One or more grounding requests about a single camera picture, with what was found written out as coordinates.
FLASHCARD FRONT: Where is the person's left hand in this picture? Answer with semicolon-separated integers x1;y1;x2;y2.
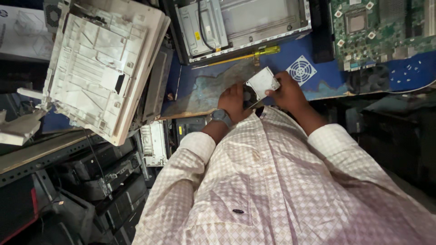
218;83;254;123

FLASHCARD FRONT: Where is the broken white plastic piece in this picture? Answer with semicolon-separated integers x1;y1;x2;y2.
0;108;47;147

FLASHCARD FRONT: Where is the open metal computer case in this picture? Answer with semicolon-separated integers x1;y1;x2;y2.
163;0;313;67

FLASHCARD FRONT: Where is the black printer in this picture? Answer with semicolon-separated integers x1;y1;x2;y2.
171;116;209;147

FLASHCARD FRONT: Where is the metal rack with computer cases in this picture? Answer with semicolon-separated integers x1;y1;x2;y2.
0;131;150;245

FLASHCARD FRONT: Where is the white cardboard box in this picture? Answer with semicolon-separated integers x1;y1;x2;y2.
0;5;56;62

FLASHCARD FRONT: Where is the grey metal fan unit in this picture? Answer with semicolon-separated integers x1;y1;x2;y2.
243;66;281;110

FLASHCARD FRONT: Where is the white plastic printer cover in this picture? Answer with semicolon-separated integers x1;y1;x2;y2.
17;0;171;147

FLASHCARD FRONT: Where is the black plastic bar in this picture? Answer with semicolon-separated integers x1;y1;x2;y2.
311;0;336;64

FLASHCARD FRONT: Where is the black cooling fan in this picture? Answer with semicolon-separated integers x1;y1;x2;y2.
347;64;391;94

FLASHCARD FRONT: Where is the small white printer part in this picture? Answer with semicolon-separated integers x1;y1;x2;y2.
140;120;168;167

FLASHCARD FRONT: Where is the white checked shirt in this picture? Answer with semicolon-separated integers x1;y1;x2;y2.
132;105;436;245

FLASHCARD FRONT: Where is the black cable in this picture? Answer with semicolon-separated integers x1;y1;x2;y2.
197;0;218;52

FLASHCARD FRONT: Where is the person's right hand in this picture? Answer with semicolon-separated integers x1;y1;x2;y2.
265;71;309;112

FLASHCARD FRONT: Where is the green motherboard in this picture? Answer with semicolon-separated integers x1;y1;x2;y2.
329;0;436;72

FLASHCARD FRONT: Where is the white cable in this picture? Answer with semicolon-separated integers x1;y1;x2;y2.
388;79;436;95

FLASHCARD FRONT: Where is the yellow handled screwdriver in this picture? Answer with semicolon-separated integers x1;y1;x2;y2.
192;45;281;69

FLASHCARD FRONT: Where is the white fan grille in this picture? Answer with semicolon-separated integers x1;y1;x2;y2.
285;55;317;87

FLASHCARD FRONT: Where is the grey wristwatch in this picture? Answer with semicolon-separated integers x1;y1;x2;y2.
210;108;234;129

